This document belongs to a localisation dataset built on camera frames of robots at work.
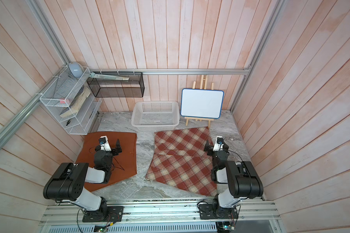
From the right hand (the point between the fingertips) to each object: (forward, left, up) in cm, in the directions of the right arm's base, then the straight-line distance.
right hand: (215, 139), depth 91 cm
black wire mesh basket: (+37, +56, +13) cm, 69 cm away
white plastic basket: (+30, +42, -10) cm, 53 cm away
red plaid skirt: (-10, +22, -10) cm, 27 cm away
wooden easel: (+34, +5, +20) cm, 40 cm away
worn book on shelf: (+16, +81, +23) cm, 86 cm away
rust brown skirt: (-14, +57, -8) cm, 60 cm away
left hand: (-3, +66, 0) cm, 66 cm away
